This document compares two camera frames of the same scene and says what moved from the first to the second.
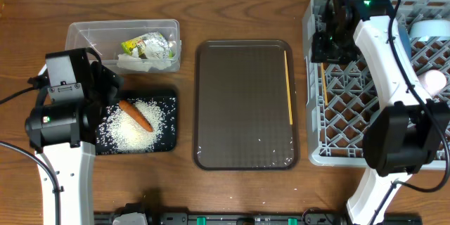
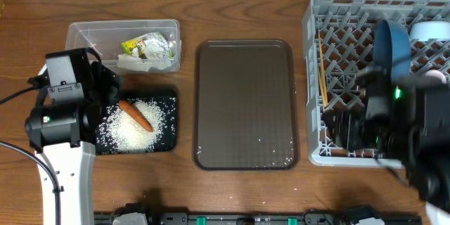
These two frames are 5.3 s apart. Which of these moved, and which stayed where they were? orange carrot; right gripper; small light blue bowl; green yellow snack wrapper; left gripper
Moved: right gripper
Stayed: left gripper; small light blue bowl; orange carrot; green yellow snack wrapper
